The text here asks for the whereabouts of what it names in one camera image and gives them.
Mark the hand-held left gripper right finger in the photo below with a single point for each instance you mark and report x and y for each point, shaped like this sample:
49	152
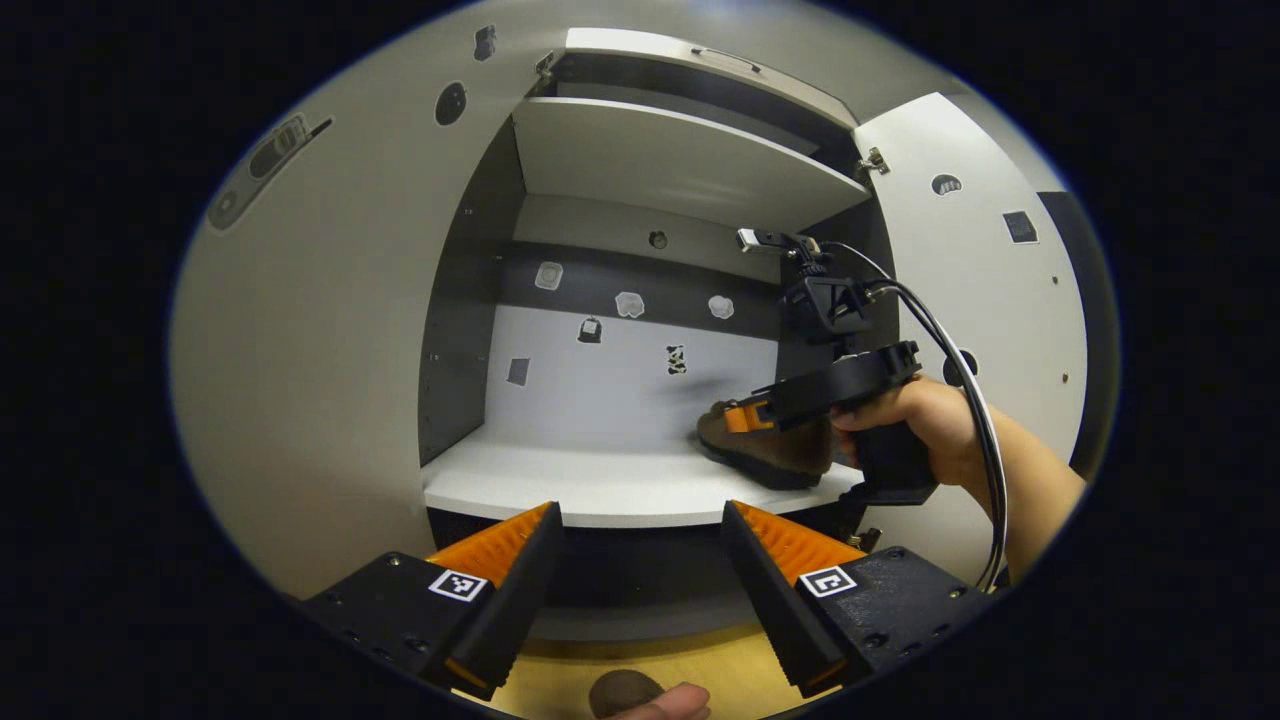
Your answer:
770	600

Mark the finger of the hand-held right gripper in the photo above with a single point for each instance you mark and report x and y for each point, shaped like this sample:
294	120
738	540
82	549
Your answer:
748	417

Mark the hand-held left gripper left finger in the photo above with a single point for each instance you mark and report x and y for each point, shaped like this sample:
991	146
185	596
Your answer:
520	590

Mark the white shoe cabinet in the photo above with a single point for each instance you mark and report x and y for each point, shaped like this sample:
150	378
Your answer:
600	390

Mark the white cabinet door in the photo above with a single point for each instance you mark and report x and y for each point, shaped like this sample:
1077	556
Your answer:
330	350
1000	290

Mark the white cabinet shelf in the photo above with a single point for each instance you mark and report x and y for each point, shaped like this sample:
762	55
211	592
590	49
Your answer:
680	160

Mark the white cabinet drawer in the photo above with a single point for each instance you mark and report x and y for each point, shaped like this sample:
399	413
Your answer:
700	70

